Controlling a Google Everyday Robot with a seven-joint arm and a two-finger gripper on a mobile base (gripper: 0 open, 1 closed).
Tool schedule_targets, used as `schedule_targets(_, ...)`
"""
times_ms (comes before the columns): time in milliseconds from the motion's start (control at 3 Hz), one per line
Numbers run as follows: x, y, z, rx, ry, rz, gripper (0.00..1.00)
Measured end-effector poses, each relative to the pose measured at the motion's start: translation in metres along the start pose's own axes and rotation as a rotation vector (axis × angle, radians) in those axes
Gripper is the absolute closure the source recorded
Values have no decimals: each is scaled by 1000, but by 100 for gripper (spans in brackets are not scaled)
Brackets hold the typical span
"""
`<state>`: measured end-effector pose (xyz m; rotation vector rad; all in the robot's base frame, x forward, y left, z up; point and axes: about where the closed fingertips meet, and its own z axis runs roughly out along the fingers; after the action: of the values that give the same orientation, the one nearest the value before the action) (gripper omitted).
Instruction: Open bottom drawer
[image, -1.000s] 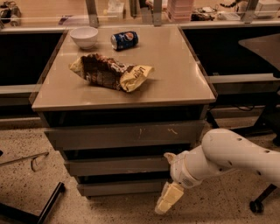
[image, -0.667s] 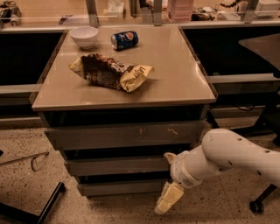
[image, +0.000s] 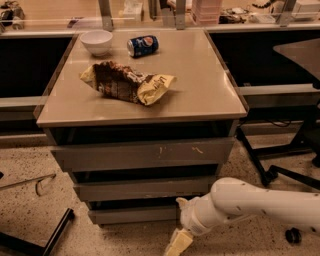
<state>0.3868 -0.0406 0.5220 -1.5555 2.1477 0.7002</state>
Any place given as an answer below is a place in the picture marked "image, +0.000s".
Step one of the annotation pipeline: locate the grey drawer cabinet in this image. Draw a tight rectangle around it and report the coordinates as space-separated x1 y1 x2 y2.
35 30 247 225

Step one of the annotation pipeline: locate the black desk frame leg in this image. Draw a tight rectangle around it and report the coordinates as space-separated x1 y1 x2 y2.
236 127 312 187

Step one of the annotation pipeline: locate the black stand leg left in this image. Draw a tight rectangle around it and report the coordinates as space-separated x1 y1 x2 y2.
0 208 75 256

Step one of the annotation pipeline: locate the thin metal rod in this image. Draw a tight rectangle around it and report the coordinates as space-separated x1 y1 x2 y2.
0 173 56 197

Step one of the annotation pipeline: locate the grey top drawer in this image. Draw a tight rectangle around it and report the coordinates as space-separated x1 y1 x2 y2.
52 137 234 172

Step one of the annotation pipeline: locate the grey drawer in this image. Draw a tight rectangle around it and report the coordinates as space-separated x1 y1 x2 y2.
88 205 179 225
52 137 234 172
74 176 216 202

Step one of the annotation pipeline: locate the pink stacked box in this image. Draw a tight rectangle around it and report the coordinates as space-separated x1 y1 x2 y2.
191 0 222 26

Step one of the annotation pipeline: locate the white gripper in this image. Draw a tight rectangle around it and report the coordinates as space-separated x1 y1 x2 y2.
163 196 211 256

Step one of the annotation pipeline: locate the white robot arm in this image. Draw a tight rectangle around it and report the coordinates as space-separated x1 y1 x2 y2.
164 177 320 256

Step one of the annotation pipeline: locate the grey bottom drawer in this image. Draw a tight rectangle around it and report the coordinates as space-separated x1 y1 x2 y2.
88 205 179 225

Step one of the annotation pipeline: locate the black office chair base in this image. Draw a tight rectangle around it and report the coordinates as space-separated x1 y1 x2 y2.
264 165 320 244

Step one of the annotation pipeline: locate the white bowl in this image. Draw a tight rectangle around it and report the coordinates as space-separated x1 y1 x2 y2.
80 30 113 56

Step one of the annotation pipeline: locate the blue pepsi can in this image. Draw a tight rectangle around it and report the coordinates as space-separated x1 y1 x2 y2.
127 35 159 58

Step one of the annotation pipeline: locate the grey middle drawer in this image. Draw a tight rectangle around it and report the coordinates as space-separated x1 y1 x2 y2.
74 176 216 202

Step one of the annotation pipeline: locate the brown yellow chip bag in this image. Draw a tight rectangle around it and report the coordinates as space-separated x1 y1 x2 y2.
80 61 176 106

